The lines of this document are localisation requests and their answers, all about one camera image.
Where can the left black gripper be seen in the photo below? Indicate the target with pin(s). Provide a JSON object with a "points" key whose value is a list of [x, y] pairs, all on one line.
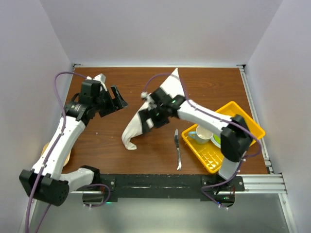
{"points": [[119, 102]]}

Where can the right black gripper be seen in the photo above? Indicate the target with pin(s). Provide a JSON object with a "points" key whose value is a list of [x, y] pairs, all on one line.
{"points": [[158, 123]]}

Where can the white cloth napkin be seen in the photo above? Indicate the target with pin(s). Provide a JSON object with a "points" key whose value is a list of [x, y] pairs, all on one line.
{"points": [[172, 86]]}

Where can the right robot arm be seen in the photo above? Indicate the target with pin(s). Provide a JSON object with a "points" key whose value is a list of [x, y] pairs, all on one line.
{"points": [[233, 131]]}

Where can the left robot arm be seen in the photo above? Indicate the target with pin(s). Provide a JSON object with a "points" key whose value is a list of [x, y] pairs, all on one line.
{"points": [[45, 181]]}

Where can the silver table knife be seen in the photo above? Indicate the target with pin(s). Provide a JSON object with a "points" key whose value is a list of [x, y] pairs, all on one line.
{"points": [[176, 141]]}

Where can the light blue mug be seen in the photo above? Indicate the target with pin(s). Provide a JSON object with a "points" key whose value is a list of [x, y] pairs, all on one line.
{"points": [[201, 135]]}

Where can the green plate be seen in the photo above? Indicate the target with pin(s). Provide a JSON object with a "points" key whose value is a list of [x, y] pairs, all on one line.
{"points": [[216, 140]]}

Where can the yellow plastic tray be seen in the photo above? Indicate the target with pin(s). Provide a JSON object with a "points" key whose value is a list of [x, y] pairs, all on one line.
{"points": [[208, 153]]}

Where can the tan wooden plate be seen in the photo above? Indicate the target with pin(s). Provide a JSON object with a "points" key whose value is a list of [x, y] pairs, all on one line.
{"points": [[66, 160]]}

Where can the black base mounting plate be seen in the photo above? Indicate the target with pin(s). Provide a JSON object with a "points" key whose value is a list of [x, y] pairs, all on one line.
{"points": [[155, 186]]}

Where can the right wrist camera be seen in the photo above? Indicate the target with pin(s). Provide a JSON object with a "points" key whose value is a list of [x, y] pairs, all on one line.
{"points": [[146, 97]]}

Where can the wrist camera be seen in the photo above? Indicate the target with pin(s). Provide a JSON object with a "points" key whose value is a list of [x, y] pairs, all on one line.
{"points": [[146, 97], [100, 77]]}

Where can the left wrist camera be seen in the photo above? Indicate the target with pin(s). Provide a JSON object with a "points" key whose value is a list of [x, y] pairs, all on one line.
{"points": [[100, 77]]}

